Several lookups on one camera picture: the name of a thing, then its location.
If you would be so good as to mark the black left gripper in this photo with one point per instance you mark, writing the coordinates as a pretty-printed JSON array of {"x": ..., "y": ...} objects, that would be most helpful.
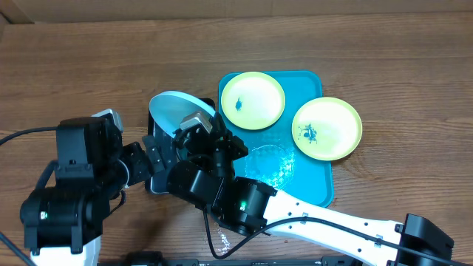
[{"x": 155, "y": 154}]

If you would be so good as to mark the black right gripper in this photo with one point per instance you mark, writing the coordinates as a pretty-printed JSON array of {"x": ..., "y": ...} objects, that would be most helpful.
[{"x": 230, "y": 142}]

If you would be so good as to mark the light blue plate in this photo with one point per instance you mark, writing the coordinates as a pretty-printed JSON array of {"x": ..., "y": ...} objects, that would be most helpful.
[{"x": 170, "y": 107}]

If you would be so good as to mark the yellow-green plate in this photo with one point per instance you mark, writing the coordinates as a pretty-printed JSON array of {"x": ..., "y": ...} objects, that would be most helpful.
[
  {"x": 327, "y": 129},
  {"x": 253, "y": 100}
]

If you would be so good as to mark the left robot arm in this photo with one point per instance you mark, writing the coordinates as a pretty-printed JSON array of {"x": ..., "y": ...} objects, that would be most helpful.
[{"x": 63, "y": 216}]

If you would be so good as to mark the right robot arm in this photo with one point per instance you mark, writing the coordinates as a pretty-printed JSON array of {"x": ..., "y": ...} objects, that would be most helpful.
[{"x": 206, "y": 179}]

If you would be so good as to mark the black water tray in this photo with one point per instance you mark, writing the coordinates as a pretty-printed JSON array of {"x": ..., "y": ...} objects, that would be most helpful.
[{"x": 157, "y": 184}]

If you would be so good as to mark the teal plastic tray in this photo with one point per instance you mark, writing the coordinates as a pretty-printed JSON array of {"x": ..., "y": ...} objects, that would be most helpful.
[{"x": 273, "y": 157}]

